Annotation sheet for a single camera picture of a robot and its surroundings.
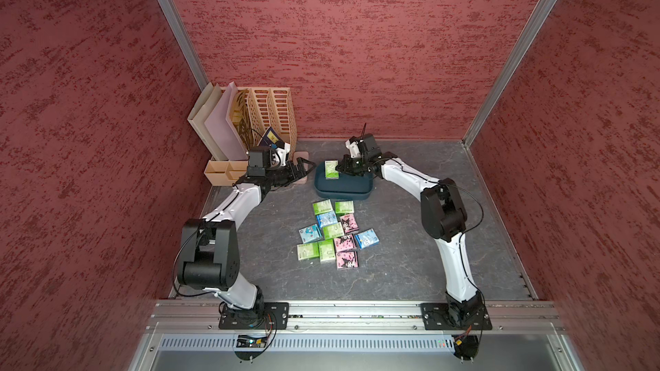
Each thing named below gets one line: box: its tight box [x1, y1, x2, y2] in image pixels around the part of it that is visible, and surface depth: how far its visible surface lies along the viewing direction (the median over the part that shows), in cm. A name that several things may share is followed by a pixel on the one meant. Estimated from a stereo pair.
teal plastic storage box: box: [313, 161, 374, 201], surface depth 101 cm
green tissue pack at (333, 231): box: [322, 221, 345, 240], surface depth 91 cm
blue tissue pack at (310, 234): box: [298, 223, 325, 244], surface depth 90 cm
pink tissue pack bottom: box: [335, 249, 360, 270], surface depth 85 cm
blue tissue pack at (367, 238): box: [354, 227, 380, 250], surface depth 89 cm
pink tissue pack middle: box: [333, 234, 357, 253], surface depth 88 cm
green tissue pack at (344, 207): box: [335, 200, 355, 216], surface depth 97 cm
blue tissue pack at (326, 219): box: [316, 210, 338, 229], surface depth 94 cm
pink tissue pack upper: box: [339, 212, 360, 234], surface depth 93 cm
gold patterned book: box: [228, 88, 256, 152], surface depth 104 cm
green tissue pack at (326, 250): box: [317, 237, 337, 262], surface depth 87 cm
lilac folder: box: [204, 81, 249, 162], surface depth 94 cm
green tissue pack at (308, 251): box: [296, 242, 320, 262], surface depth 87 cm
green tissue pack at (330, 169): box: [323, 159, 339, 180], surface depth 99 cm
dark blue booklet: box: [259, 126, 282, 147], surface depth 105 cm
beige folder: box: [187, 82, 229, 161], surface depth 93 cm
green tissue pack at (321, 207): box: [311, 199, 334, 216], surface depth 97 cm
